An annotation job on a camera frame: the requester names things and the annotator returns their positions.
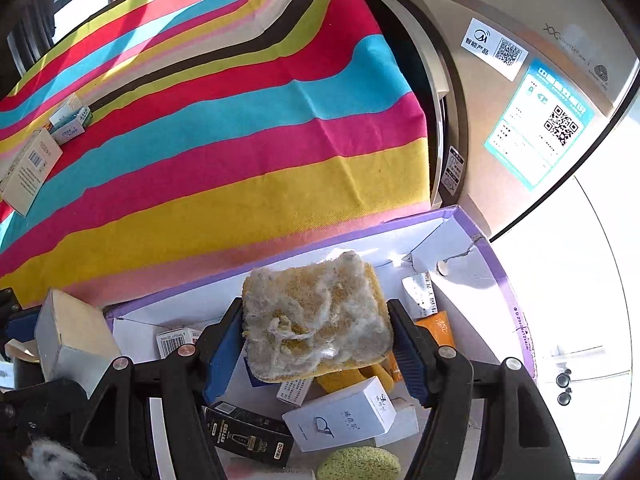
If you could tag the yellow sponge with white fuzz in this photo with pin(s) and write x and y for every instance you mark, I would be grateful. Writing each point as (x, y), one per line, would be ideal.
(314, 320)

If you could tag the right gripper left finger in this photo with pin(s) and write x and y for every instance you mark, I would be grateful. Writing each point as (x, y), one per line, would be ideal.
(114, 431)

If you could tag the white cube box red logo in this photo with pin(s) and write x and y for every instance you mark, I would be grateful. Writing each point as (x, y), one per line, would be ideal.
(65, 109)

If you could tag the black product box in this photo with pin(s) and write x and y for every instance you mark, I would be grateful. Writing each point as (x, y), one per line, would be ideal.
(250, 435)

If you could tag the small white cube box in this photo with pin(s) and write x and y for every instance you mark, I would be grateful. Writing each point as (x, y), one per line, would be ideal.
(73, 341)

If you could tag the grey fluffy microphone cover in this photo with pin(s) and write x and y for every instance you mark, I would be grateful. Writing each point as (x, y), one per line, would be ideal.
(46, 459)

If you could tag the cream box with gold frame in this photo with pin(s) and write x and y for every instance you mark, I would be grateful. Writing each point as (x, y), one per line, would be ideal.
(28, 171)

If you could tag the striped colourful tablecloth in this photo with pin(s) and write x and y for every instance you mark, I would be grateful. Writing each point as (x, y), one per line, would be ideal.
(222, 132)

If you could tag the champagne washing machine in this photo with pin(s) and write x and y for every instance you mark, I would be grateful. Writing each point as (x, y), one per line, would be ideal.
(534, 110)

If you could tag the teal toothpaste box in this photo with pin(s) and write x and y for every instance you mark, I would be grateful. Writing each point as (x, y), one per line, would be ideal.
(72, 126)

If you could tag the white box grey logo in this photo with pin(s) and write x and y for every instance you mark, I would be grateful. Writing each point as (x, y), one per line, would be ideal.
(350, 415)

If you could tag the green round sponge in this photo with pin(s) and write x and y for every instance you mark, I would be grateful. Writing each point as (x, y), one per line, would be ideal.
(362, 463)

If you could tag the white barcode box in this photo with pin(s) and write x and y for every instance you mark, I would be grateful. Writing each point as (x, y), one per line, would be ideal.
(171, 340)

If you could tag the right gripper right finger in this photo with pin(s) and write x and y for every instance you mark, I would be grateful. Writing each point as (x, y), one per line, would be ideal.
(475, 409)

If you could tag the white cardboard storage box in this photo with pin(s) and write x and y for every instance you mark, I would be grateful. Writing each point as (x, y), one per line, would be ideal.
(518, 439)

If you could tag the orange tube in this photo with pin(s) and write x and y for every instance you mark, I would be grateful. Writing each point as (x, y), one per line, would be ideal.
(438, 326)

